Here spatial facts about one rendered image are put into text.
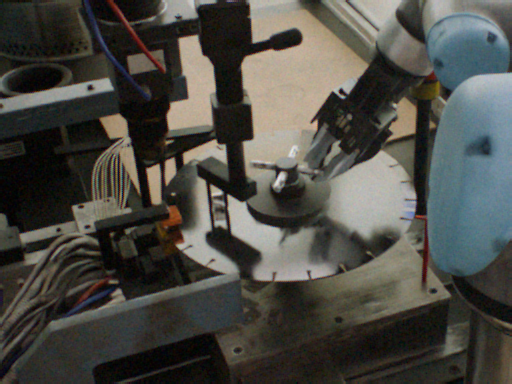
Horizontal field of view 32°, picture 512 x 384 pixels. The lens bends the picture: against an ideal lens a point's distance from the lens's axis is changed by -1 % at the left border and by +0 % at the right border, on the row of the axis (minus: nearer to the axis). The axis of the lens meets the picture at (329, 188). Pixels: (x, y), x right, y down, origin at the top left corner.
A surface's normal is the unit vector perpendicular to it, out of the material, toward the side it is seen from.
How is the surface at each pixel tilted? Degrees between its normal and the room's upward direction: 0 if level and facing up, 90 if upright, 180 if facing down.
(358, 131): 79
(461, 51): 95
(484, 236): 90
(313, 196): 5
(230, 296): 90
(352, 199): 0
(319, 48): 0
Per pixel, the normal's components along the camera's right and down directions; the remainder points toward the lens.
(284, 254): -0.02, -0.82
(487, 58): 0.01, 0.63
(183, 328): 0.38, 0.53
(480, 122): -0.51, -0.44
